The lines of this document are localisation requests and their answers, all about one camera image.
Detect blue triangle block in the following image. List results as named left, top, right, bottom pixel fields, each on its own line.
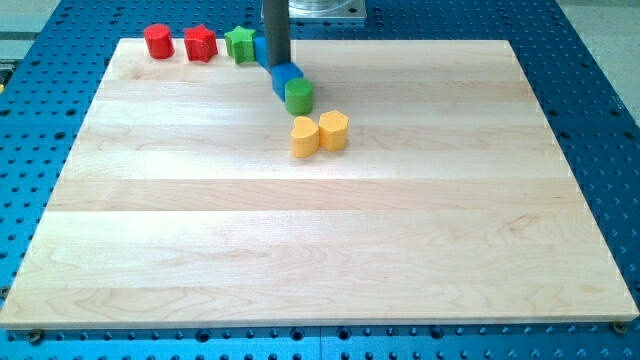
left=253, top=37, right=269, bottom=70

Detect yellow heart block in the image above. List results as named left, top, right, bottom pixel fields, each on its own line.
left=290, top=116, right=319, bottom=158

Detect yellow pentagon block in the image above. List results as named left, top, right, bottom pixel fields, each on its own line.
left=319, top=110, right=349, bottom=151

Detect green cylinder block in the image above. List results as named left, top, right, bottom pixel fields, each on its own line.
left=285, top=78, right=313, bottom=116

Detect blue cube block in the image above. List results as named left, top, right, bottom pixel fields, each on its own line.
left=271, top=62, right=304, bottom=101

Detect light wooden board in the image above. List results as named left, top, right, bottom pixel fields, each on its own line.
left=1, top=38, right=638, bottom=329

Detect green star block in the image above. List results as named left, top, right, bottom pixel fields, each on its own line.
left=224, top=26, right=256, bottom=64

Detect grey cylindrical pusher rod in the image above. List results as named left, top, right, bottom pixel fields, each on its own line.
left=263, top=0, right=291, bottom=69

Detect red star block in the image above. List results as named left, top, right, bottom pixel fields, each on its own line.
left=184, top=24, right=218, bottom=63

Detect red cylinder block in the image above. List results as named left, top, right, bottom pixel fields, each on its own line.
left=143, top=24, right=175, bottom=60

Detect left board corner screw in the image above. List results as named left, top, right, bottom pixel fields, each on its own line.
left=26, top=329, right=44, bottom=345

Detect board corner screw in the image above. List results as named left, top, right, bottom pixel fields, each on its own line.
left=26, top=329, right=44, bottom=345
left=610, top=322, right=627, bottom=335

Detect right board corner screw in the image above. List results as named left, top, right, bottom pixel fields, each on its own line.
left=610, top=322, right=627, bottom=335

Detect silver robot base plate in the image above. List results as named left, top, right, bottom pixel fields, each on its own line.
left=288, top=0, right=367, bottom=20

